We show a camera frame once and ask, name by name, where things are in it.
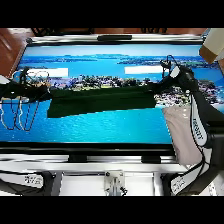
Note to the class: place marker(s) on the dark green shirt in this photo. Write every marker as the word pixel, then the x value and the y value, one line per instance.
pixel 100 101

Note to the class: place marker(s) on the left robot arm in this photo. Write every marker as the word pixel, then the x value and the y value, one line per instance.
pixel 20 89

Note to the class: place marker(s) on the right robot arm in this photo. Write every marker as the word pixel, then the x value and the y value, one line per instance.
pixel 200 110

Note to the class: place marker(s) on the pale garment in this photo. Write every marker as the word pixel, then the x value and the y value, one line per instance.
pixel 180 133

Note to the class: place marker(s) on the cardboard box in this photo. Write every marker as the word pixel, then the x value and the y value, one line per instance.
pixel 213 46

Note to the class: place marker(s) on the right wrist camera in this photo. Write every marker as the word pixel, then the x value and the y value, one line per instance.
pixel 168 65

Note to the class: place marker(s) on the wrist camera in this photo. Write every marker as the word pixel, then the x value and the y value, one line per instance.
pixel 24 75
pixel 168 65

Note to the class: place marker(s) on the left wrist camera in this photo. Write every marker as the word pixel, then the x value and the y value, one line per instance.
pixel 24 75

